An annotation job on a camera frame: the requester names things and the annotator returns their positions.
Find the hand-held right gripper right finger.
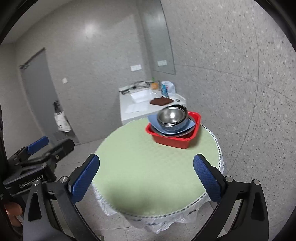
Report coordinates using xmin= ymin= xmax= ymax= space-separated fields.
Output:
xmin=193 ymin=153 xmax=270 ymax=241

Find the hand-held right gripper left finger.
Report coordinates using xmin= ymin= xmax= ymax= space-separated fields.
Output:
xmin=22 ymin=153 xmax=101 ymax=241

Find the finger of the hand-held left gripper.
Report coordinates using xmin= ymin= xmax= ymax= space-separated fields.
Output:
xmin=21 ymin=139 xmax=75 ymax=166
xmin=8 ymin=136 xmax=49 ymax=163

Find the red plastic basin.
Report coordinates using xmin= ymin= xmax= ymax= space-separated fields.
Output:
xmin=145 ymin=112 xmax=201 ymax=149

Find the medium ribbed steel bowl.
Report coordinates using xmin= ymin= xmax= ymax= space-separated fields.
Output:
xmin=157 ymin=105 xmax=188 ymax=127

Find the small steel bowl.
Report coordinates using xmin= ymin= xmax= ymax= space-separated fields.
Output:
xmin=157 ymin=108 xmax=183 ymax=125

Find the blue square plate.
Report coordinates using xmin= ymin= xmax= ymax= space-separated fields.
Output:
xmin=148 ymin=115 xmax=196 ymax=137

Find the person's left hand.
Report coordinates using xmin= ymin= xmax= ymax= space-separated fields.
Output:
xmin=5 ymin=201 xmax=23 ymax=228

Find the door vent grille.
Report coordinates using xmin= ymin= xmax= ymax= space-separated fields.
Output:
xmin=55 ymin=131 xmax=75 ymax=141

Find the white tote bag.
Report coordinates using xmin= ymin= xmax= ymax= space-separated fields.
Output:
xmin=54 ymin=112 xmax=71 ymax=133

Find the grey door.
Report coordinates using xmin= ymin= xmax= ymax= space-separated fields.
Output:
xmin=20 ymin=47 xmax=79 ymax=144

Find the green round table mat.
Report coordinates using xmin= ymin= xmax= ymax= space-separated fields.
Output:
xmin=92 ymin=117 xmax=220 ymax=217

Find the round table with lace cloth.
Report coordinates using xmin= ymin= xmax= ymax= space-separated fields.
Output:
xmin=92 ymin=123 xmax=226 ymax=234

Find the white sink counter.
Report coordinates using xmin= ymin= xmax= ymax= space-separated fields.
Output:
xmin=119 ymin=81 xmax=187 ymax=127

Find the white sheet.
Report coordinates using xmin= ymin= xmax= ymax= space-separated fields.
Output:
xmin=126 ymin=103 xmax=150 ymax=114

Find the brown cloth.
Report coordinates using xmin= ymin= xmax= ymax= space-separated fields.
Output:
xmin=149 ymin=97 xmax=174 ymax=107

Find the white and blue plastic bag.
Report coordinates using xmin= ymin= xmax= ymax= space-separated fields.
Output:
xmin=159 ymin=81 xmax=176 ymax=98

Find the black cable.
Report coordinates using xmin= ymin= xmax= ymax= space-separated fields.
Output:
xmin=120 ymin=81 xmax=153 ymax=94

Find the wall mirror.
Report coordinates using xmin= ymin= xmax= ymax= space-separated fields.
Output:
xmin=142 ymin=0 xmax=175 ymax=75

